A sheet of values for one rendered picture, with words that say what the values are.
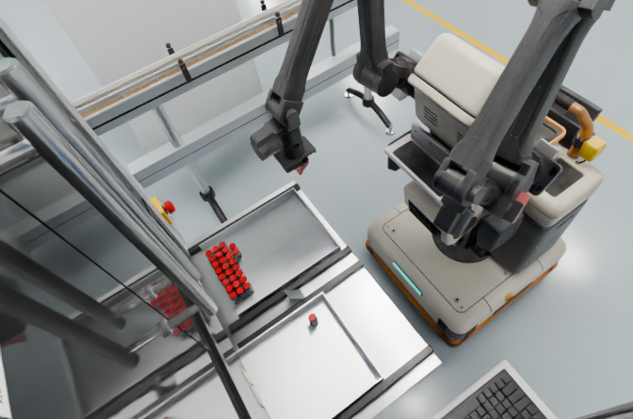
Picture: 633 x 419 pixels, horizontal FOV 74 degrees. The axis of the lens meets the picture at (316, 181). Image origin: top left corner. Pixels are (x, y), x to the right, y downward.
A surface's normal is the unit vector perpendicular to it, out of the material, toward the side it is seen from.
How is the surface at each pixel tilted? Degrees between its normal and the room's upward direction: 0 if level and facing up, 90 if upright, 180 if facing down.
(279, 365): 0
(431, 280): 0
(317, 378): 0
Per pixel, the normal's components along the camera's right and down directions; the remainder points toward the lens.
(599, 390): -0.11, -0.58
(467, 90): -0.64, -0.08
